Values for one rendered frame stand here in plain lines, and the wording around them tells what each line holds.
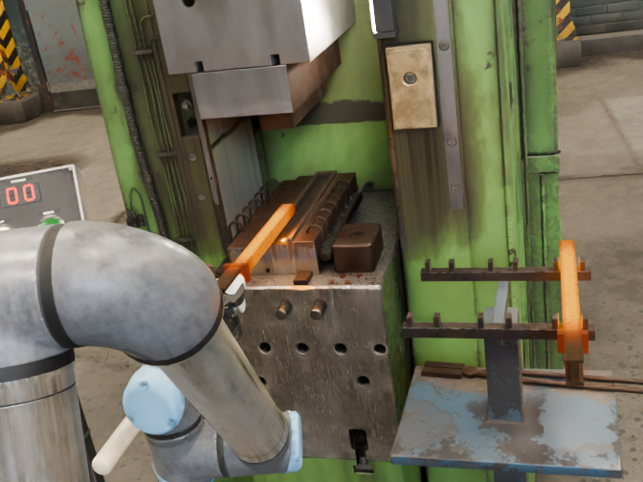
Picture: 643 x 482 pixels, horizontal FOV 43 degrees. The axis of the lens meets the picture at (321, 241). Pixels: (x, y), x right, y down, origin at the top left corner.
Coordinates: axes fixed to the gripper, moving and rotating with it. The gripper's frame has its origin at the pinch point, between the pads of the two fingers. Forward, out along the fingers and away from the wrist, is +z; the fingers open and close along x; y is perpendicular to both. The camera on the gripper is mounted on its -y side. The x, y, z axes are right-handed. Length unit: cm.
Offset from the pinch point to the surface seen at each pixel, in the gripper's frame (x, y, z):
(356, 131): 7, -2, 75
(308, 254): 5.7, 9.2, 26.4
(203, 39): -8.4, -37.7, 27.0
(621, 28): 111, 94, 630
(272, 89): 3.9, -26.8, 26.9
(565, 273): 58, 7, 13
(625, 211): 88, 109, 270
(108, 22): -35, -41, 39
